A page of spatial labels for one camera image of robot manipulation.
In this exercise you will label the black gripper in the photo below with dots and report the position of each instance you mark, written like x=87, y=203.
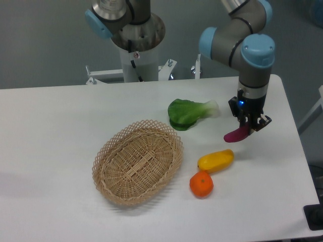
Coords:
x=247, y=107

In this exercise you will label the purple sweet potato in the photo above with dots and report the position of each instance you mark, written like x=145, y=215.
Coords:
x=237, y=135

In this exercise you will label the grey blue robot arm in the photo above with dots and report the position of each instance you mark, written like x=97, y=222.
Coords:
x=239, y=45

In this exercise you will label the yellow mango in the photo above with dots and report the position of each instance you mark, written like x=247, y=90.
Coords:
x=217, y=161

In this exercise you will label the white furniture leg right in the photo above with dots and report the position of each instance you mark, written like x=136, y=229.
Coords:
x=311, y=115

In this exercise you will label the green bok choy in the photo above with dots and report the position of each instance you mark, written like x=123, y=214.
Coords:
x=185, y=113

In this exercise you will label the orange tangerine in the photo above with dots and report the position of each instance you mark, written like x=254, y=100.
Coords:
x=201, y=184

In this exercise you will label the black device at table edge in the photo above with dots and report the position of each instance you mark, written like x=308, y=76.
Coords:
x=313, y=214

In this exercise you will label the woven wicker basket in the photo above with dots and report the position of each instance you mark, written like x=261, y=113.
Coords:
x=137, y=162

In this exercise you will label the white metal mounting frame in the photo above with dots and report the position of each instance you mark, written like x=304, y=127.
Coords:
x=133, y=73

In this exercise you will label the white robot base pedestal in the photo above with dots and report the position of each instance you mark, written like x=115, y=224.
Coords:
x=140, y=42

